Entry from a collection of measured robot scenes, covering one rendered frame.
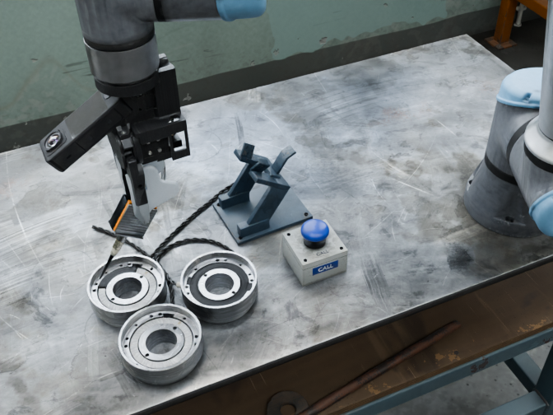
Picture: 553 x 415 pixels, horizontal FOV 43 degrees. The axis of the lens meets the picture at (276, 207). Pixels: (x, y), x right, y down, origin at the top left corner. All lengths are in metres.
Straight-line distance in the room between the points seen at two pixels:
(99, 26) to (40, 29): 1.76
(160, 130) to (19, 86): 1.79
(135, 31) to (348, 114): 0.66
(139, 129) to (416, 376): 0.66
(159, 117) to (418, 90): 0.69
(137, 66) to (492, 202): 0.58
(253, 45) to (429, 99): 1.45
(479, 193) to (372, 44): 1.95
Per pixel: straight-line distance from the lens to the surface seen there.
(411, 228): 1.11
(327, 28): 2.87
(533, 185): 0.94
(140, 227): 0.93
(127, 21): 0.74
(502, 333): 1.32
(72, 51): 2.56
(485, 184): 1.11
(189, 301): 0.95
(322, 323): 0.97
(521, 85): 1.03
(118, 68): 0.77
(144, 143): 0.82
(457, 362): 1.28
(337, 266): 1.01
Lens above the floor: 1.56
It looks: 42 degrees down
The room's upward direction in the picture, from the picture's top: 2 degrees counter-clockwise
